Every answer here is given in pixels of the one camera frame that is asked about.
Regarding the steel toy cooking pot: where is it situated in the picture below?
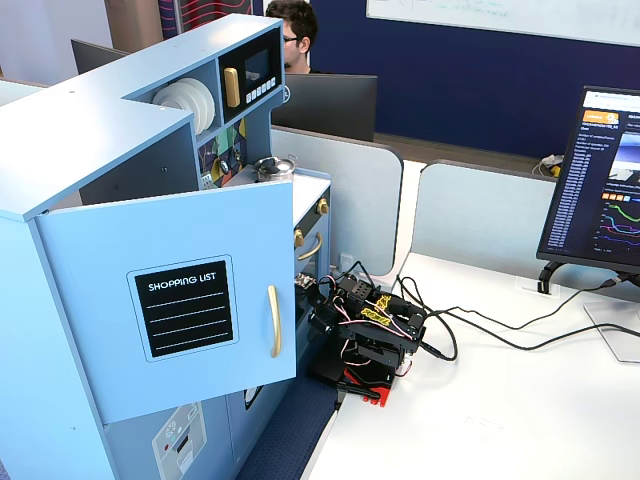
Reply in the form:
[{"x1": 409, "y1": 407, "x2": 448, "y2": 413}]
[{"x1": 255, "y1": 164, "x2": 300, "y2": 184}]

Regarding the dark haired person with glasses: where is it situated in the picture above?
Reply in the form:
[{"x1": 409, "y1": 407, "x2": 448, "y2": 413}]
[{"x1": 264, "y1": 0, "x2": 320, "y2": 75}]

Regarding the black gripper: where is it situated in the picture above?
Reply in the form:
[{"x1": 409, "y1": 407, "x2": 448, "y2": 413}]
[{"x1": 307, "y1": 287, "x2": 346, "y2": 337}]

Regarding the black toy microwave door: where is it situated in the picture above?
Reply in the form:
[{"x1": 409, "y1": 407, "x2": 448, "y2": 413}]
[{"x1": 218, "y1": 25, "x2": 284, "y2": 125}]

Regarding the blue toy kitchen unit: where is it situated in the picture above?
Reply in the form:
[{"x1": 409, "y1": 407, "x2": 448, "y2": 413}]
[{"x1": 0, "y1": 13, "x2": 334, "y2": 480}]

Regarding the blue shopping list cabinet door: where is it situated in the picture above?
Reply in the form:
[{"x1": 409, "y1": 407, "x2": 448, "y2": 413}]
[{"x1": 33, "y1": 180, "x2": 298, "y2": 425}]

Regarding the blue ice dispenser fridge door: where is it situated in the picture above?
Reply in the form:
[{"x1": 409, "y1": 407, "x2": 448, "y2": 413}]
[{"x1": 103, "y1": 394, "x2": 236, "y2": 480}]

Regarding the gold microwave door handle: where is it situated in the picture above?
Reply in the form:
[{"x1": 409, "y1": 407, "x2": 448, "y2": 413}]
[{"x1": 223, "y1": 67, "x2": 241, "y2": 108}]

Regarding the grey desk divider panel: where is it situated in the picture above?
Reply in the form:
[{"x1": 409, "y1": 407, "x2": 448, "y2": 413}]
[
  {"x1": 269, "y1": 124, "x2": 405, "y2": 277},
  {"x1": 409, "y1": 158, "x2": 564, "y2": 274}
]

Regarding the black power cable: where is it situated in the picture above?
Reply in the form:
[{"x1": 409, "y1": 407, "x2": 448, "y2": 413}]
[{"x1": 397, "y1": 274, "x2": 640, "y2": 362}]

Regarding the white cable bundle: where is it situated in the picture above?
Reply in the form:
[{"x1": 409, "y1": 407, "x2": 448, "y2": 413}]
[{"x1": 532, "y1": 153, "x2": 566, "y2": 176}]

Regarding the gold oven door handle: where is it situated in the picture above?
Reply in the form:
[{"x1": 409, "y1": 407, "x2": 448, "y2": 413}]
[{"x1": 297, "y1": 232, "x2": 323, "y2": 261}]

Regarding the red table clamp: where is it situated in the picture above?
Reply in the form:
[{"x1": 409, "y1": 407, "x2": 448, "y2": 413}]
[{"x1": 344, "y1": 372, "x2": 394, "y2": 409}]

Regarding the blue dishwasher print door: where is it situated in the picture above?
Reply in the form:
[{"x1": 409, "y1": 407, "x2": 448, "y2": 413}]
[{"x1": 225, "y1": 379, "x2": 297, "y2": 476}]

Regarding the long gold curved door handle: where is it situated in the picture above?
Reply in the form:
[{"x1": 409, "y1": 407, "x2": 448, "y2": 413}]
[{"x1": 267, "y1": 284, "x2": 283, "y2": 359}]

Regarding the silver monitor stand base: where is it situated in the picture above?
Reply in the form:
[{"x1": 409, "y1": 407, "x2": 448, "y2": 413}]
[{"x1": 583, "y1": 299, "x2": 640, "y2": 364}]

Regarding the black computer monitor back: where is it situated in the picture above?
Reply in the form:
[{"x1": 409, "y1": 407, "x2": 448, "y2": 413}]
[
  {"x1": 271, "y1": 73, "x2": 379, "y2": 144},
  {"x1": 70, "y1": 38, "x2": 131, "y2": 76}
]

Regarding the black monitor stand bracket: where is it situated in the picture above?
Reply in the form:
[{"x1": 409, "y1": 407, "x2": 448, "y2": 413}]
[{"x1": 538, "y1": 259, "x2": 565, "y2": 295}]

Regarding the white wall whiteboard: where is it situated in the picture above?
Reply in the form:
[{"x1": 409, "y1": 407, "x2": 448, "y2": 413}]
[{"x1": 365, "y1": 0, "x2": 640, "y2": 49}]

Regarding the thin black cable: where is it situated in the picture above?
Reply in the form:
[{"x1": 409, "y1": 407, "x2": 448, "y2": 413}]
[{"x1": 397, "y1": 274, "x2": 624, "y2": 331}]

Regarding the blue windowed oven door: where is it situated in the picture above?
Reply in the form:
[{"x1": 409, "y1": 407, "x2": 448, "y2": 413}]
[{"x1": 293, "y1": 219, "x2": 332, "y2": 346}]

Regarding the lit computer monitor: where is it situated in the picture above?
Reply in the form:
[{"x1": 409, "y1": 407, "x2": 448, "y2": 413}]
[{"x1": 536, "y1": 85, "x2": 640, "y2": 276}]

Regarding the white toy plate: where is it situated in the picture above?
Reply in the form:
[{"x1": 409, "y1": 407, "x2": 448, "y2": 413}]
[
  {"x1": 172, "y1": 77, "x2": 211, "y2": 132},
  {"x1": 152, "y1": 79, "x2": 204, "y2": 119},
  {"x1": 189, "y1": 78, "x2": 217, "y2": 136}
]

